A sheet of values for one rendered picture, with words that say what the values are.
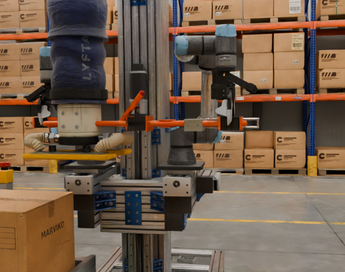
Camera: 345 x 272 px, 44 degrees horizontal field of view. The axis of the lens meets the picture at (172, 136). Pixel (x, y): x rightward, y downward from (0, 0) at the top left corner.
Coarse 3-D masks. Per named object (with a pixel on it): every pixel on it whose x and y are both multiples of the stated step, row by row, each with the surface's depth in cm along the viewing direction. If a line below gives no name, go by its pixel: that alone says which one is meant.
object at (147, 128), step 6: (126, 120) 163; (132, 120) 161; (138, 120) 161; (144, 120) 160; (150, 120) 165; (126, 126) 163; (132, 126) 161; (138, 126) 161; (144, 126) 160; (150, 126) 165
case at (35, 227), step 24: (0, 192) 198; (24, 192) 197; (48, 192) 196; (72, 192) 197; (0, 216) 161; (24, 216) 159; (48, 216) 175; (72, 216) 196; (0, 240) 162; (24, 240) 159; (48, 240) 175; (72, 240) 197; (0, 264) 162; (24, 264) 160; (48, 264) 175; (72, 264) 197
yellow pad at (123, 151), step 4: (92, 148) 177; (112, 148) 177; (116, 148) 176; (120, 148) 176; (124, 148) 180; (112, 152) 174; (116, 152) 173; (120, 152) 173; (124, 152) 173; (128, 152) 178
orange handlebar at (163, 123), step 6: (54, 120) 201; (156, 120) 166; (162, 120) 160; (168, 120) 160; (174, 120) 164; (180, 120) 164; (204, 120) 158; (210, 120) 157; (216, 120) 157; (162, 126) 161; (168, 126) 161; (174, 126) 164
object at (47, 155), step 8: (32, 152) 162; (40, 152) 162; (48, 152) 161; (56, 152) 161; (64, 152) 161; (72, 152) 161; (80, 152) 160; (88, 152) 160; (104, 152) 160; (104, 160) 155
